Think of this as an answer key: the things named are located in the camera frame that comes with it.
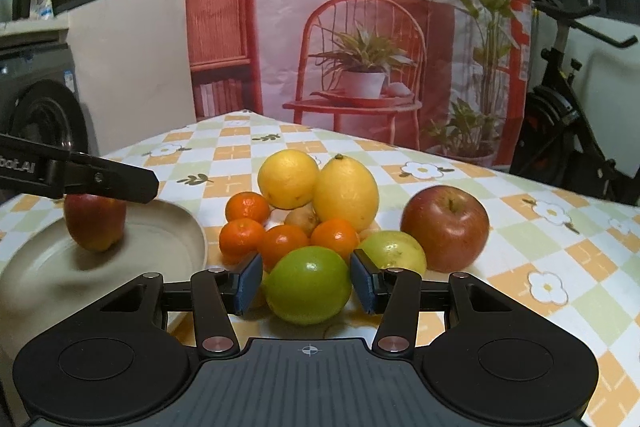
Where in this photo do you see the black exercise bike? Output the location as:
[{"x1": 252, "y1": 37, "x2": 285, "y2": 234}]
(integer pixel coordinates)
[{"x1": 509, "y1": 0, "x2": 640, "y2": 208}]

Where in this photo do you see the round yellow lemon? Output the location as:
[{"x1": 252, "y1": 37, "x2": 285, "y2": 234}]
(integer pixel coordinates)
[{"x1": 257, "y1": 150, "x2": 320, "y2": 210}]

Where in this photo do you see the large red apple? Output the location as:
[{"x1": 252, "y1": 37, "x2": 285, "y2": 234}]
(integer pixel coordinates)
[{"x1": 400, "y1": 186, "x2": 490, "y2": 274}]

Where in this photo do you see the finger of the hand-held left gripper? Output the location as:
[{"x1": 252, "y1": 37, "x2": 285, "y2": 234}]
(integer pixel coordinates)
[{"x1": 64, "y1": 150, "x2": 160, "y2": 204}]

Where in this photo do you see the orange tangerine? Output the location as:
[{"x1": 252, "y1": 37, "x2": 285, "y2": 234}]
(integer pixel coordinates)
[
  {"x1": 257, "y1": 225, "x2": 311, "y2": 269},
  {"x1": 219, "y1": 218, "x2": 267, "y2": 259},
  {"x1": 311, "y1": 219, "x2": 361, "y2": 261},
  {"x1": 225, "y1": 191, "x2": 272, "y2": 224}
]

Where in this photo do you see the oval yellow lemon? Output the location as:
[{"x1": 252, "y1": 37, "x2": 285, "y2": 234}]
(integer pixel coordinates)
[{"x1": 313, "y1": 154, "x2": 380, "y2": 233}]

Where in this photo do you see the grey washing machine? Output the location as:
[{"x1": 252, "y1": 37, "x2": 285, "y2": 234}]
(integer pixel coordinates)
[{"x1": 0, "y1": 29, "x2": 99, "y2": 204}]

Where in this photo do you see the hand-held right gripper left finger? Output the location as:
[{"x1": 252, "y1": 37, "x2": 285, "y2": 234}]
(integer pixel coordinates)
[{"x1": 97, "y1": 251, "x2": 264, "y2": 361}]

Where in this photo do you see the printed backdrop cloth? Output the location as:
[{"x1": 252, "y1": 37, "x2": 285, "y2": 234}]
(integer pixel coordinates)
[{"x1": 183, "y1": 0, "x2": 532, "y2": 168}]

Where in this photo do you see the beige round plate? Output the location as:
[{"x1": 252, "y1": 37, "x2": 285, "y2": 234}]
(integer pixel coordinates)
[{"x1": 0, "y1": 199, "x2": 208, "y2": 358}]

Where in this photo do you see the green apple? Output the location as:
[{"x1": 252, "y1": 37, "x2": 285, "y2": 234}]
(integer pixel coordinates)
[
  {"x1": 359, "y1": 230, "x2": 428, "y2": 277},
  {"x1": 264, "y1": 246, "x2": 353, "y2": 326}
]

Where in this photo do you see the yellow brown round fruit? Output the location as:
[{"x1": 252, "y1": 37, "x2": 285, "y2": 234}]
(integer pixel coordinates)
[{"x1": 284, "y1": 206, "x2": 320, "y2": 236}]

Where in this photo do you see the checked floral tablecloth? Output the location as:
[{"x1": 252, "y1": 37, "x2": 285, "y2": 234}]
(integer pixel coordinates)
[{"x1": 0, "y1": 109, "x2": 640, "y2": 427}]

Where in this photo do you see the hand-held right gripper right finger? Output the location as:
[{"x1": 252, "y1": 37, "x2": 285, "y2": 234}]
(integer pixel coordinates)
[{"x1": 350, "y1": 249, "x2": 540, "y2": 355}]

